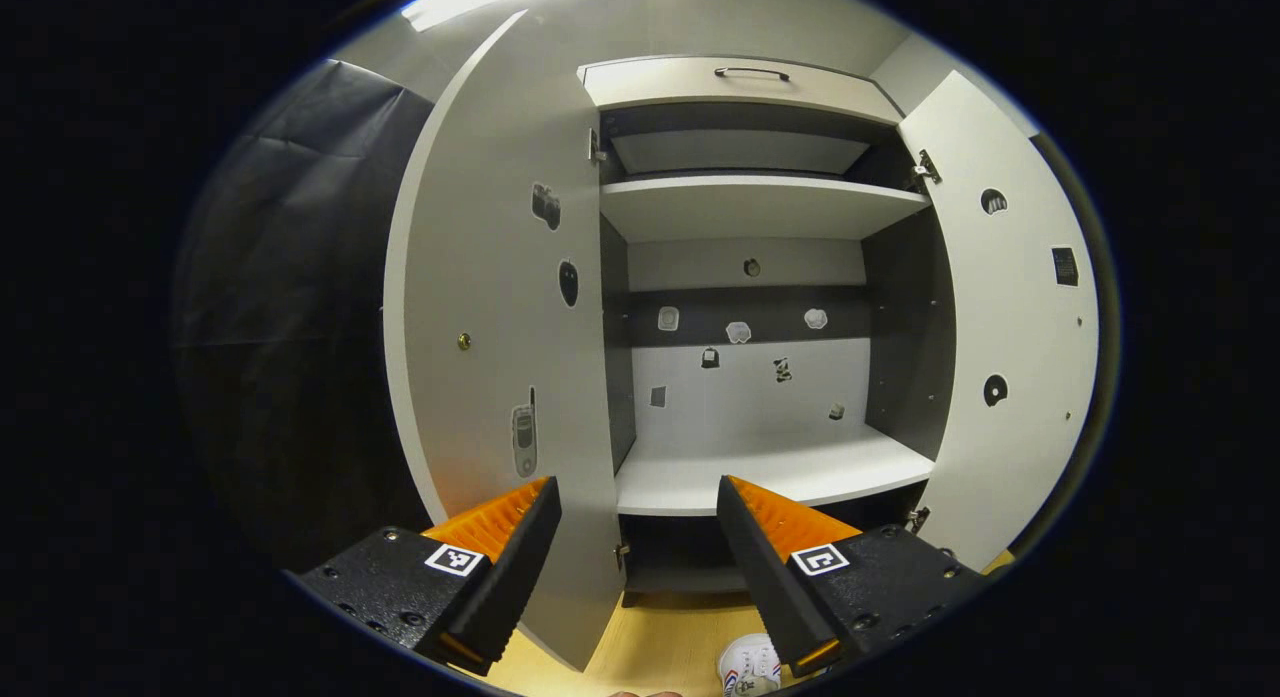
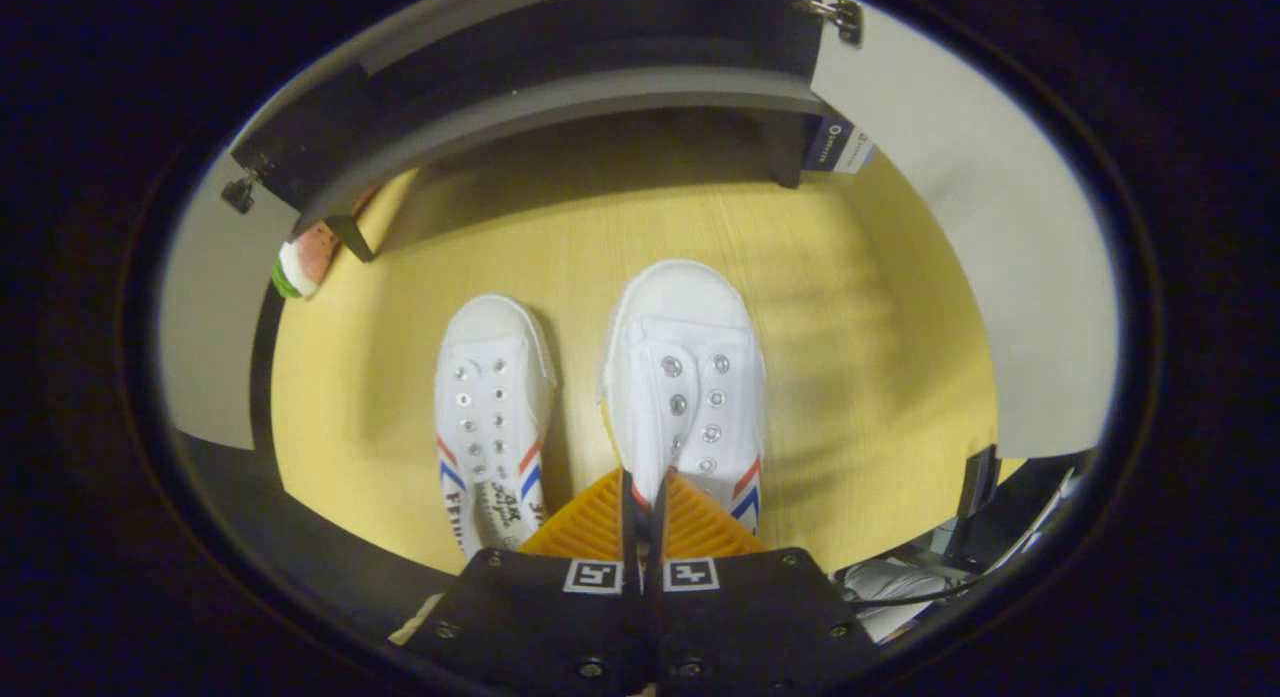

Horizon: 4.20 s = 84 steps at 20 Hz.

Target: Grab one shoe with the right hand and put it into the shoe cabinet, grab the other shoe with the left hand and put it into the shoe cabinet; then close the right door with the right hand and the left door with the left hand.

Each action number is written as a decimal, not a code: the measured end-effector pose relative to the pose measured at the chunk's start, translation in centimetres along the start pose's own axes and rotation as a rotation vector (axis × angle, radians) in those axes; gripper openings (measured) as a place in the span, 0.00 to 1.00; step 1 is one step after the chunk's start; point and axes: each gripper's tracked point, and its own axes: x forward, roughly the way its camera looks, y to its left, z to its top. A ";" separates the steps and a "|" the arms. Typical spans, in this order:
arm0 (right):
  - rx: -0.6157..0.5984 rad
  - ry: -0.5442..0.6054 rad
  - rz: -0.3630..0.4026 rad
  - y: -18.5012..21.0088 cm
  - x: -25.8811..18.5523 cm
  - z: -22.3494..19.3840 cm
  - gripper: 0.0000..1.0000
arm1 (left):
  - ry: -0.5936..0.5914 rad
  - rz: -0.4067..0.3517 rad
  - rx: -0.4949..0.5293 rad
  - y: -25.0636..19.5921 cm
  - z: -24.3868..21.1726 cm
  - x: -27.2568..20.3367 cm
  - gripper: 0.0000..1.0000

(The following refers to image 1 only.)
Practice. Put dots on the metal right door hinge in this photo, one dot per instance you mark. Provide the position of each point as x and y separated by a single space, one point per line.
926 167

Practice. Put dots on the white shoe cabinet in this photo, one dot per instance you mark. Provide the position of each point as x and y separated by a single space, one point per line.
740 407

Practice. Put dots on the white cabinet door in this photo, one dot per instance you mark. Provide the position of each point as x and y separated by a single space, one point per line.
490 227
1020 327

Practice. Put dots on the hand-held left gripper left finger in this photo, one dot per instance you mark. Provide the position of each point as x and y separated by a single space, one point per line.
520 567

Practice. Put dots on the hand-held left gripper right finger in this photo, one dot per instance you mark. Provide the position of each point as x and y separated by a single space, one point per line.
760 567

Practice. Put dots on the white shoe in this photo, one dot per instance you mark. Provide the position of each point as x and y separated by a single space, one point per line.
750 665

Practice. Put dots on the metal door hinge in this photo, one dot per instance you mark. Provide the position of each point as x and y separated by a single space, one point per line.
926 167
597 147

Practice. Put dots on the white cabinet drawer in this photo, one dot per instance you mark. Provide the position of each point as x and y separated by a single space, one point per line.
680 85

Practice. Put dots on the metal left door hinge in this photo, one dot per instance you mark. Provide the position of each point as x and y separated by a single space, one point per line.
597 147

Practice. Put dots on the white cabinet shelf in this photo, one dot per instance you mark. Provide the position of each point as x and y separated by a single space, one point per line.
760 207

